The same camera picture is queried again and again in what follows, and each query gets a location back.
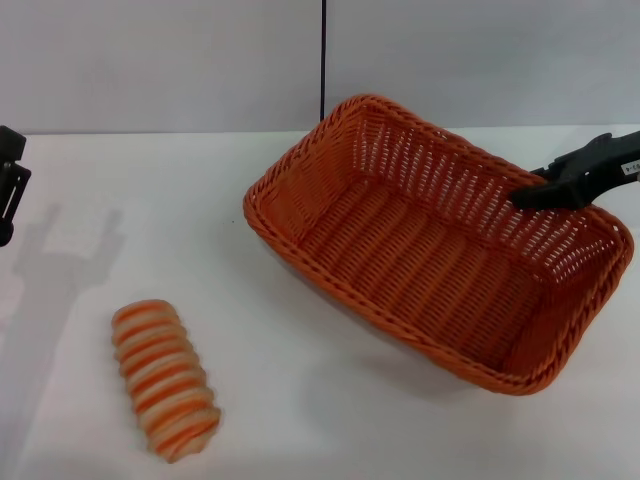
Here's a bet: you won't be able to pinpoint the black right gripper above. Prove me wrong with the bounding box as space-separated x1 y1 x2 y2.
509 130 640 212

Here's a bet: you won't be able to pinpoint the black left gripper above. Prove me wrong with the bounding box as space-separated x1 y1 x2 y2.
0 124 33 249

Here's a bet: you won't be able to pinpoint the orange woven wicker basket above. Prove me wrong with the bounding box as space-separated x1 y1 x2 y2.
243 93 635 397

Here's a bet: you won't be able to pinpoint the orange white striped bread roll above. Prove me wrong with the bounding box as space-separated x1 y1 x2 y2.
110 298 223 465

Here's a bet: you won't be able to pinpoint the dark vertical wall strip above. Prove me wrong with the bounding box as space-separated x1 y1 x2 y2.
318 0 329 122

